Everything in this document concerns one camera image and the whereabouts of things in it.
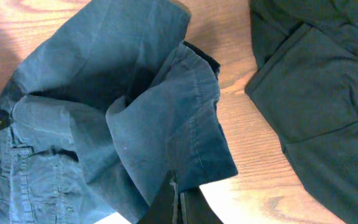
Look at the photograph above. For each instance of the navy blue shorts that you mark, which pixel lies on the navy blue shorts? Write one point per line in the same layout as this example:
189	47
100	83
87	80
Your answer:
99	113

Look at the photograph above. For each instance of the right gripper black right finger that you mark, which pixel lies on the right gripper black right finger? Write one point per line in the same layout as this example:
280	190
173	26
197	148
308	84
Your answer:
194	209

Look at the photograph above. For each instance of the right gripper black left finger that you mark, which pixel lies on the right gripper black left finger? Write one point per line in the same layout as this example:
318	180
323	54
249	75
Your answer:
164	208

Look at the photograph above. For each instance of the black garment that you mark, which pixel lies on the black garment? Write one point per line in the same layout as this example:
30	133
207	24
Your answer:
306	87

